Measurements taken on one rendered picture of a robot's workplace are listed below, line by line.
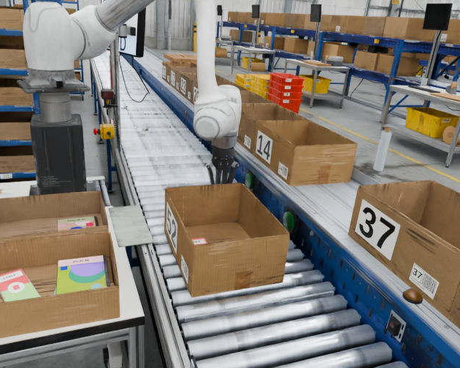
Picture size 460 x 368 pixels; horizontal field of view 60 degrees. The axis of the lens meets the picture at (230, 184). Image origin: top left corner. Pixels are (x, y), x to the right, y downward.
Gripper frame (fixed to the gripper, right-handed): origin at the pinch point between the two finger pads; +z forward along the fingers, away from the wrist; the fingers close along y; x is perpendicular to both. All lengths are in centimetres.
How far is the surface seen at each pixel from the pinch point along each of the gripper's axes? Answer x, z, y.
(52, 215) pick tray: -14, 9, 60
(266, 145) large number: -23.3, -12.0, -28.6
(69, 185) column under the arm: -25, 2, 54
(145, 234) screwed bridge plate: 4.5, 10.4, 28.6
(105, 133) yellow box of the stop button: -96, 1, 36
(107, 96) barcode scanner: -87, -21, 34
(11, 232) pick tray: -5, 10, 72
